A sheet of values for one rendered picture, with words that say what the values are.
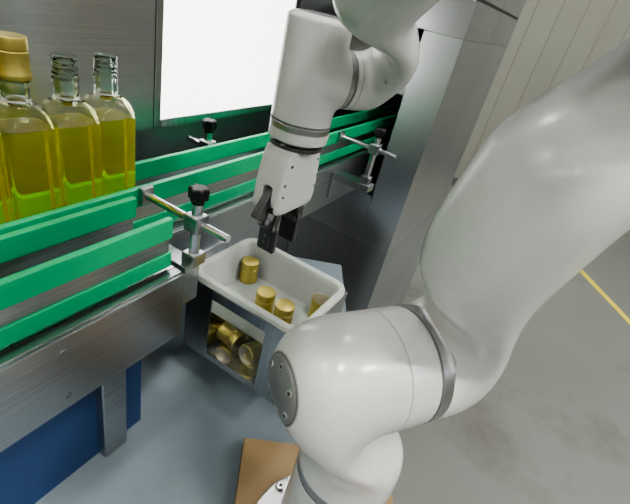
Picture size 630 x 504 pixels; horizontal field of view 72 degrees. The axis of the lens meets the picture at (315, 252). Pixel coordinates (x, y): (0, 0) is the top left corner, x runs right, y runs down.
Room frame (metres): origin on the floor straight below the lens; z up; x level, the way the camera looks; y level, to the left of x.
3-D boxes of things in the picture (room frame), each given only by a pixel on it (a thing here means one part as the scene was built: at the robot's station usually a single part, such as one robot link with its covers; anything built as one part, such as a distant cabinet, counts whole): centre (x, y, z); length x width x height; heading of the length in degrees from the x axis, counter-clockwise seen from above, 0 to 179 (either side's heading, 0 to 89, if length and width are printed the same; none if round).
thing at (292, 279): (0.61, 0.06, 0.97); 0.22 x 0.17 x 0.09; 66
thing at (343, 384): (0.31, -0.07, 1.08); 0.19 x 0.12 x 0.24; 122
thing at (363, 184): (1.13, -0.06, 1.07); 0.17 x 0.05 x 0.23; 66
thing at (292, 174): (0.60, 0.06, 1.21); 0.10 x 0.07 x 0.11; 155
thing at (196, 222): (0.54, 0.20, 1.12); 0.17 x 0.03 x 0.12; 66
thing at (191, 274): (0.55, 0.21, 1.02); 0.09 x 0.04 x 0.07; 66
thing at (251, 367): (0.62, 0.09, 0.92); 0.27 x 0.17 x 0.15; 66
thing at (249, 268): (0.68, 0.11, 0.96); 0.04 x 0.04 x 0.04
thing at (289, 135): (0.60, 0.06, 1.27); 0.09 x 0.08 x 0.03; 155
